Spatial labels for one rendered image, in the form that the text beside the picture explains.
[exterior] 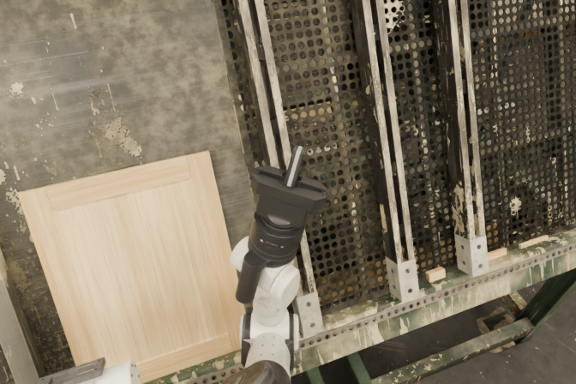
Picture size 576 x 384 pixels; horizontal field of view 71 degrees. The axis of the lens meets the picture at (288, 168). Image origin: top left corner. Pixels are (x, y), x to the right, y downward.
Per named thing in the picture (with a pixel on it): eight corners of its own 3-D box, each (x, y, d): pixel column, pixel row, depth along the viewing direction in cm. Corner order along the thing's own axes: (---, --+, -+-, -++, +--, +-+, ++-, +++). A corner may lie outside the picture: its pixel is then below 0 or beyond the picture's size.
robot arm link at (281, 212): (325, 211, 59) (305, 267, 65) (332, 177, 67) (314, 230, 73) (243, 185, 60) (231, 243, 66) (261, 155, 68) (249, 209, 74)
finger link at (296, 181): (301, 144, 61) (292, 177, 65) (297, 153, 59) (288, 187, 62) (311, 147, 61) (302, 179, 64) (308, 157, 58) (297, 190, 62)
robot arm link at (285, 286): (302, 265, 71) (300, 296, 81) (262, 237, 74) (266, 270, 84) (279, 293, 67) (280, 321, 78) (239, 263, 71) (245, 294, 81)
